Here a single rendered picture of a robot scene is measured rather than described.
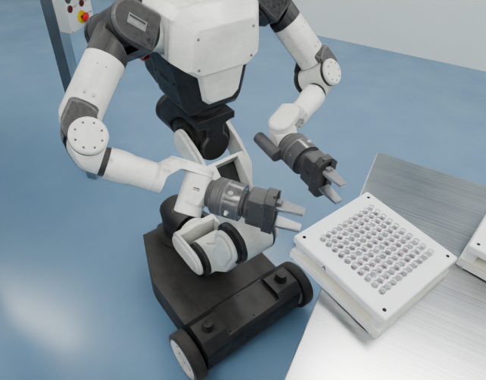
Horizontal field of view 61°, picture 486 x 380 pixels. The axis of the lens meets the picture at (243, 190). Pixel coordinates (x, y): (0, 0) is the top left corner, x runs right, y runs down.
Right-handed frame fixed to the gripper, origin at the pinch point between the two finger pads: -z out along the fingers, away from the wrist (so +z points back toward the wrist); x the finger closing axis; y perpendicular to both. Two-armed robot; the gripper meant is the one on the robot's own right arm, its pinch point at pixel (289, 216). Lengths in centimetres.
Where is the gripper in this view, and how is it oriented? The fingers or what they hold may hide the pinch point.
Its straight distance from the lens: 92.7
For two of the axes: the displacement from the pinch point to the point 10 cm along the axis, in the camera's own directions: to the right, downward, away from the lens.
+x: -0.5, 7.3, 6.9
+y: -3.4, 6.3, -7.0
